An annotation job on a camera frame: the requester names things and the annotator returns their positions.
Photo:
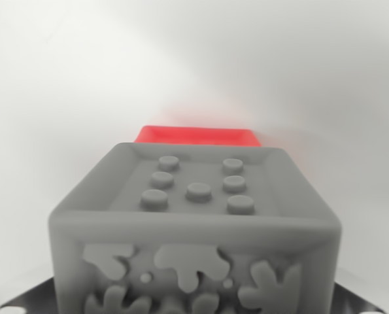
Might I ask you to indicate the black-padded silver gripper left finger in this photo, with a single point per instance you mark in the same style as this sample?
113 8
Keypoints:
37 299

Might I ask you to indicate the black-padded silver gripper right finger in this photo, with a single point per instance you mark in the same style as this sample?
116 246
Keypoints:
351 302

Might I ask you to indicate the grey embossed plastic cube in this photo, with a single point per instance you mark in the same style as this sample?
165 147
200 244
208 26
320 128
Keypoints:
194 229

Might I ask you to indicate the red plastic cube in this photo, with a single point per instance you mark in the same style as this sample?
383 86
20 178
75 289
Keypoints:
197 134

